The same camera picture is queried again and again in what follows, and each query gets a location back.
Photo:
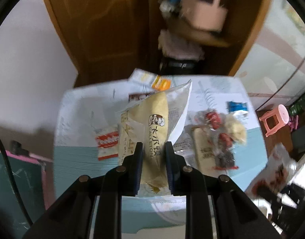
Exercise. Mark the orange white snack packet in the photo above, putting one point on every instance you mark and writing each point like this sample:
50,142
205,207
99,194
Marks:
162,83

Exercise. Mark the red white snack packet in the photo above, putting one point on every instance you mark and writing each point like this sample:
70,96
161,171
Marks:
106,142

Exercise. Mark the black bag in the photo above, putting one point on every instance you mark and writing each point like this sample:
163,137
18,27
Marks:
178,66

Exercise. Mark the yellow bread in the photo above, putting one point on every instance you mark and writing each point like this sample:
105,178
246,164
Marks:
155,109

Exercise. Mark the green patterned bag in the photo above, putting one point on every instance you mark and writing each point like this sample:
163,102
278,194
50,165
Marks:
300,105

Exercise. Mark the brown wooden shelf cabinet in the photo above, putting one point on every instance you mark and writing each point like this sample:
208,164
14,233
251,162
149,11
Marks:
212,38

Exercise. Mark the dark snack packet red stripes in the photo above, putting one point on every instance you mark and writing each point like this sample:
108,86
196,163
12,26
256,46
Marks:
226,160

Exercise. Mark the pink plastic basket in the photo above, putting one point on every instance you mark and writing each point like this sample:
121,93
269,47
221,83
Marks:
204,15

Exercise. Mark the black clip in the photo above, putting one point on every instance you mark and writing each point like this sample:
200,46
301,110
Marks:
17,145

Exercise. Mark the pale yellow shredded snack packet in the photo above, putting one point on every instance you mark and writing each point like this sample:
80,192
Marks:
238,130

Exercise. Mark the small red snack packet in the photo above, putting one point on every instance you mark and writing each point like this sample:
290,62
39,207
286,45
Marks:
213,118
226,139

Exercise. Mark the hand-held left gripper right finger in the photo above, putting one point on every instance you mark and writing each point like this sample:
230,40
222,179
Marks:
169,169

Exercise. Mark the folded pale pink cloth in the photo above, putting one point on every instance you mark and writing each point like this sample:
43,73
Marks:
177,46

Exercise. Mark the beige snack packet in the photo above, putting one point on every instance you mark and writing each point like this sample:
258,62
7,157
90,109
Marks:
203,149

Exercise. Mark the pink framed green chalkboard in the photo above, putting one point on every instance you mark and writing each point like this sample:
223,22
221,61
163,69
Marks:
18,191

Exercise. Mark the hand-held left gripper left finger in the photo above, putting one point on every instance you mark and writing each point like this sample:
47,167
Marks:
138,169

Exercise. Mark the brown wooden door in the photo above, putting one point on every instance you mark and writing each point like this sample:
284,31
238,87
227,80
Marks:
100,29

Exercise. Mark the small white blue trinkets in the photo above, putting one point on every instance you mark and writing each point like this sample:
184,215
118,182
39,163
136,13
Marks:
170,2

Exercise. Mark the blue snack packet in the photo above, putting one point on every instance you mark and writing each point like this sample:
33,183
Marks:
235,106

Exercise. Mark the pink plastic stool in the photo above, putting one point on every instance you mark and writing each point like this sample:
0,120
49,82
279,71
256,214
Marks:
282,113

